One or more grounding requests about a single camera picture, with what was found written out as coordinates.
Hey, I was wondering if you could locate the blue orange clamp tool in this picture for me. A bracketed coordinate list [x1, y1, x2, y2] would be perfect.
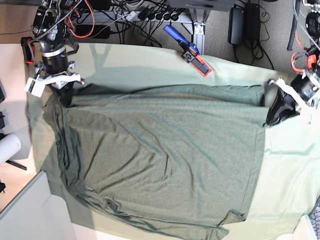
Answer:
[163, 24, 213, 77]

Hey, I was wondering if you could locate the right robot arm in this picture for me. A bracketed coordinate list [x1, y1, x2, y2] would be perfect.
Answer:
[25, 0, 84, 107]

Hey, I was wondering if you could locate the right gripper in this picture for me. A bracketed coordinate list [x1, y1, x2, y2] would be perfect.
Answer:
[35, 62, 85, 108]

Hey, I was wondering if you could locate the red black table clamp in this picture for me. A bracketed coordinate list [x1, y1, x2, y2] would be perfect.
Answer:
[20, 36, 34, 64]

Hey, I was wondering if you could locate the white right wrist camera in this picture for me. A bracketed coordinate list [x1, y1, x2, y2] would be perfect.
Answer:
[24, 77, 46, 98]

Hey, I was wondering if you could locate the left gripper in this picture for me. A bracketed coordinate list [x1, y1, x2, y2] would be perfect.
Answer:
[260, 78, 313, 127]

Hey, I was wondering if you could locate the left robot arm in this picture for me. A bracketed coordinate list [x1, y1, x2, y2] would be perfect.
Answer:
[266, 0, 320, 127]

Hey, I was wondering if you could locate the white cylinder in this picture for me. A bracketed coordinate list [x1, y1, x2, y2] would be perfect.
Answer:
[0, 133, 22, 164]

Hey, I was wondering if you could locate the light green table cloth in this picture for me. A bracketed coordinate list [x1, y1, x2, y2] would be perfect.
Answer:
[27, 43, 320, 240]

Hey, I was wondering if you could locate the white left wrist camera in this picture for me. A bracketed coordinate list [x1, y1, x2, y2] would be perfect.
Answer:
[299, 107, 316, 125]

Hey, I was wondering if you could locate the green T-shirt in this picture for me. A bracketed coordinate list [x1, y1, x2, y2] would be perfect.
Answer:
[43, 85, 268, 240]

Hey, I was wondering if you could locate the white power strip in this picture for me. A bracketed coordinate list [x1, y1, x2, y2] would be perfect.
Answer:
[101, 10, 193, 24]

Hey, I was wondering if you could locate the black power adapter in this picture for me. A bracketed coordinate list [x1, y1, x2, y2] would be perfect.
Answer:
[244, 2, 261, 41]
[227, 7, 245, 45]

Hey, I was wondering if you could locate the black power adapter right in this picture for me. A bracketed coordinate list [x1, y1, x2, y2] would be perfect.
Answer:
[244, 2, 261, 41]

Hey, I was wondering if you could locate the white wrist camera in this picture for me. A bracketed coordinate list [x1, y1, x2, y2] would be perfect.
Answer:
[24, 77, 46, 98]
[299, 107, 316, 125]

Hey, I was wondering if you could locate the black power adapter left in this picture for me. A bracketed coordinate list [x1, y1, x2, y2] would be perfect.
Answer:
[227, 7, 245, 45]

